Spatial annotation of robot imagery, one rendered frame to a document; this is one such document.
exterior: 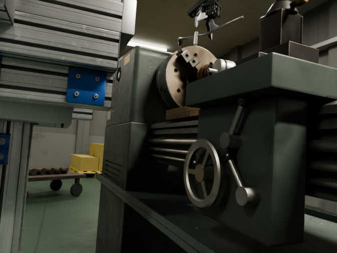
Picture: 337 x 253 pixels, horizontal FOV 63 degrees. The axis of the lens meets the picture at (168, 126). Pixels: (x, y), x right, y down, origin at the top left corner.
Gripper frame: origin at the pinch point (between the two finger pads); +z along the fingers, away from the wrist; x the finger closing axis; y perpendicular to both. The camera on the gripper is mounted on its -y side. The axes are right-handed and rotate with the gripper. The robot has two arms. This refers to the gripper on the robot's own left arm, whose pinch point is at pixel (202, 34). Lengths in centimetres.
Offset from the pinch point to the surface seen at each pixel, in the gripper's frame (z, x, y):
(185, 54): 13.9, -11.8, -0.7
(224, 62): 36, -54, 40
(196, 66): 19.2, -10.4, 4.9
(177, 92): 30.4, -10.4, -4.2
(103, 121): -4, 391, -538
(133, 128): 48, -15, -24
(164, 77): 24.4, -15.2, -8.4
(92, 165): 104, 259, -398
